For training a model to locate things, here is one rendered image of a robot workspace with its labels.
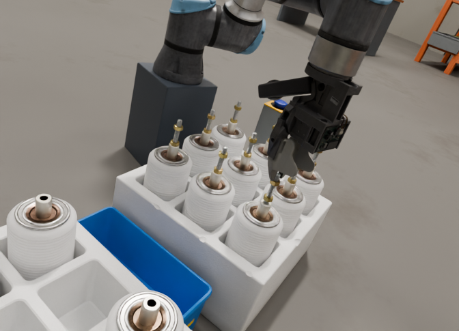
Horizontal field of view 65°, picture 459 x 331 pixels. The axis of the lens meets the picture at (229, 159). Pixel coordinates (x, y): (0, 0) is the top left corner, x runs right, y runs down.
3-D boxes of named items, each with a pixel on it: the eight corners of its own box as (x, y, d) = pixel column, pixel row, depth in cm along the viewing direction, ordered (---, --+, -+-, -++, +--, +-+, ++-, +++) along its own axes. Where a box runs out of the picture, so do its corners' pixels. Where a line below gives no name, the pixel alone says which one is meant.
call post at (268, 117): (233, 188, 120) (263, 104, 105) (244, 181, 126) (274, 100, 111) (251, 199, 118) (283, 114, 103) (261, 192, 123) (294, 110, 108)
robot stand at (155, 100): (123, 146, 124) (136, 61, 109) (169, 140, 135) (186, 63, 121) (149, 176, 113) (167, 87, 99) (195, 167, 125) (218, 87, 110)
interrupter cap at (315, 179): (285, 172, 88) (287, 169, 88) (301, 164, 93) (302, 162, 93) (311, 189, 84) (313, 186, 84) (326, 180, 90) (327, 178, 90)
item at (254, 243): (231, 253, 85) (255, 193, 76) (263, 280, 81) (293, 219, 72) (204, 274, 77) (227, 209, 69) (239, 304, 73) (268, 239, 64)
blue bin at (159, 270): (63, 266, 77) (65, 224, 72) (105, 243, 86) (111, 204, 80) (163, 365, 66) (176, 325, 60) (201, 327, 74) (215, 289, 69)
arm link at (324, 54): (307, 31, 52) (338, 35, 57) (296, 61, 54) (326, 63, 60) (349, 50, 48) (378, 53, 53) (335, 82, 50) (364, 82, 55)
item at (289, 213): (278, 241, 93) (304, 186, 84) (280, 270, 84) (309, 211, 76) (242, 232, 92) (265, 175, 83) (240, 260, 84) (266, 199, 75)
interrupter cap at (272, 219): (255, 198, 75) (257, 195, 74) (285, 219, 72) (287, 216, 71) (234, 211, 69) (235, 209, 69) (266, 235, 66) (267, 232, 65)
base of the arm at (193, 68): (143, 63, 109) (149, 31, 104) (185, 65, 119) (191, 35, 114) (169, 84, 100) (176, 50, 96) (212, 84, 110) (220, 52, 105)
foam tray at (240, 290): (106, 235, 88) (115, 176, 79) (203, 181, 119) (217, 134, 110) (235, 343, 73) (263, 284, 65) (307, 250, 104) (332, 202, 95)
